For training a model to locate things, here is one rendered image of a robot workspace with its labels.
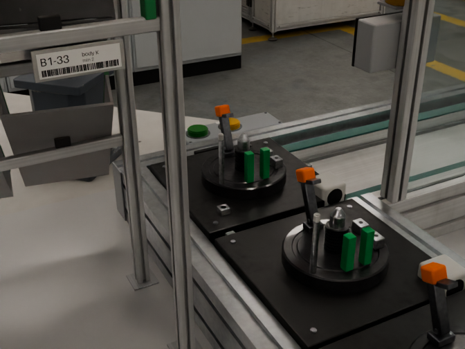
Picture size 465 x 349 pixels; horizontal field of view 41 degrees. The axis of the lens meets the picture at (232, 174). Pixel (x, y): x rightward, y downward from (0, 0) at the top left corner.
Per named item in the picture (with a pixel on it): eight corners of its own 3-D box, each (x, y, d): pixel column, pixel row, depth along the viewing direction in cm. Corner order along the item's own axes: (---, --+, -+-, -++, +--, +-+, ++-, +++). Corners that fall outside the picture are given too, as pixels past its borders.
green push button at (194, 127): (184, 136, 122) (184, 126, 121) (203, 131, 124) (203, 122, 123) (192, 143, 119) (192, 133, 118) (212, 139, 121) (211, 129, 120)
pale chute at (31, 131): (24, 187, 98) (21, 160, 99) (109, 174, 101) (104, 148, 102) (-1, 118, 71) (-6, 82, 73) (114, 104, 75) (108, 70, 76)
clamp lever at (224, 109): (221, 150, 106) (214, 106, 105) (232, 148, 107) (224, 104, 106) (230, 151, 103) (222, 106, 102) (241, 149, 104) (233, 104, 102)
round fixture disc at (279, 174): (187, 169, 106) (187, 159, 105) (259, 152, 111) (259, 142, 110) (224, 208, 95) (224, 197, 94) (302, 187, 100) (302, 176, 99)
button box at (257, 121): (176, 158, 125) (174, 129, 122) (266, 136, 134) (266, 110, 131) (189, 172, 120) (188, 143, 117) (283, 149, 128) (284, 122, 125)
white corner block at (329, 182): (306, 198, 101) (306, 176, 99) (329, 192, 103) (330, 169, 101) (322, 212, 98) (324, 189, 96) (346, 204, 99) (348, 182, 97)
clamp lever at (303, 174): (303, 223, 86) (294, 169, 85) (315, 219, 87) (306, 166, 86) (317, 226, 83) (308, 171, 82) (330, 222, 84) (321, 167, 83)
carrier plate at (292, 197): (150, 174, 109) (149, 163, 108) (269, 146, 118) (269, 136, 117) (209, 244, 90) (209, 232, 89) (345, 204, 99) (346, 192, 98)
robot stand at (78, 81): (66, 142, 141) (54, 57, 131) (124, 151, 137) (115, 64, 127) (28, 172, 129) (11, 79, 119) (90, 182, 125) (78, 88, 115)
